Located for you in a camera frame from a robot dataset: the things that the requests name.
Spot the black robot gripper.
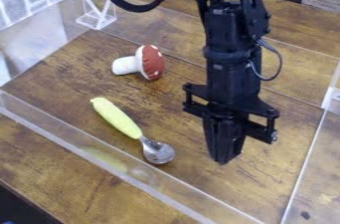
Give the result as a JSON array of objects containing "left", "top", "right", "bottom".
[{"left": 182, "top": 48, "right": 278, "bottom": 164}]

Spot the green handled metal spoon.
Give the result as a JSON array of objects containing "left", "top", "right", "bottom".
[{"left": 90, "top": 98, "right": 174, "bottom": 164}]

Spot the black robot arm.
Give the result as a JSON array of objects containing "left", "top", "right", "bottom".
[{"left": 182, "top": 0, "right": 278, "bottom": 164}]

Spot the red and white toy mushroom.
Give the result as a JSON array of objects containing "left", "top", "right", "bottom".
[{"left": 112, "top": 45, "right": 165, "bottom": 81}]

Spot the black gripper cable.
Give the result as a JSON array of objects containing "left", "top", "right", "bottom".
[{"left": 245, "top": 38, "right": 284, "bottom": 83}]

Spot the clear acrylic triangle bracket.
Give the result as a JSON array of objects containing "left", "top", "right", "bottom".
[{"left": 76, "top": 0, "right": 117, "bottom": 30}]

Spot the clear acrylic enclosure wall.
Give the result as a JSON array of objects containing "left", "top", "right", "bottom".
[{"left": 0, "top": 0, "right": 340, "bottom": 224}]

